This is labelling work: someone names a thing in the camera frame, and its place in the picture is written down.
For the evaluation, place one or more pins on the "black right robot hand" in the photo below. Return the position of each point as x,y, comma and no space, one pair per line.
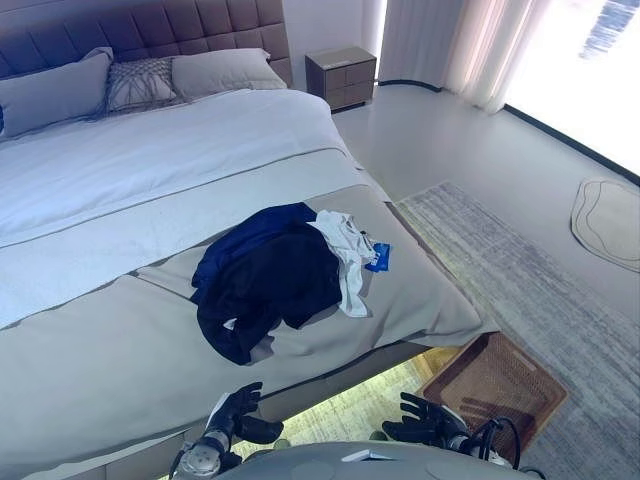
435,422

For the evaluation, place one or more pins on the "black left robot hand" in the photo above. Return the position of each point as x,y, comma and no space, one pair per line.
225,425

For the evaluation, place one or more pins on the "black garment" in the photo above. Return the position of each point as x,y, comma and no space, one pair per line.
270,280

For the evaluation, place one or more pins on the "white garment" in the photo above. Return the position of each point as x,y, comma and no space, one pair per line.
345,240

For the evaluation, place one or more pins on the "brown wicker basket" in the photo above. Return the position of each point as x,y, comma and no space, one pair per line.
500,370

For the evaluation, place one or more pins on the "grey robot torso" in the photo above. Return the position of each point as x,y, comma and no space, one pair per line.
325,465

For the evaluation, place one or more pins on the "blue label card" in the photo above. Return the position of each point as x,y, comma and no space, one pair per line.
379,257

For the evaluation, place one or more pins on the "grey area rug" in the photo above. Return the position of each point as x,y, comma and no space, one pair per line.
500,260

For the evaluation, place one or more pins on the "small oval mat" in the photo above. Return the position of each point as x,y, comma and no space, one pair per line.
605,220

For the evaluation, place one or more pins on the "white duvet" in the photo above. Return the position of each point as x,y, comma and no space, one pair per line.
150,150

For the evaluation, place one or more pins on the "beige pillow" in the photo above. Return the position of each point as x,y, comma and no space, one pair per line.
225,75

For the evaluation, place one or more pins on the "patterned grey cushion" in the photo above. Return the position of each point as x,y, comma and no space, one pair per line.
140,82

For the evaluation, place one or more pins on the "brown nightstand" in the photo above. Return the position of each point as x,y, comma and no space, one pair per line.
340,75

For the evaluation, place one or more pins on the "large grey pillow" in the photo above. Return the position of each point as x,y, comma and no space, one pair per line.
50,95

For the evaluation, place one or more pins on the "white curtain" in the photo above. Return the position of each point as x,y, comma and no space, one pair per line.
450,45

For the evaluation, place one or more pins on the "brown tufted headboard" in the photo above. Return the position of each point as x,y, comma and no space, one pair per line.
150,25

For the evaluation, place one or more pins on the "black floor rail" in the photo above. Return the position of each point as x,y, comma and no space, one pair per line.
575,142

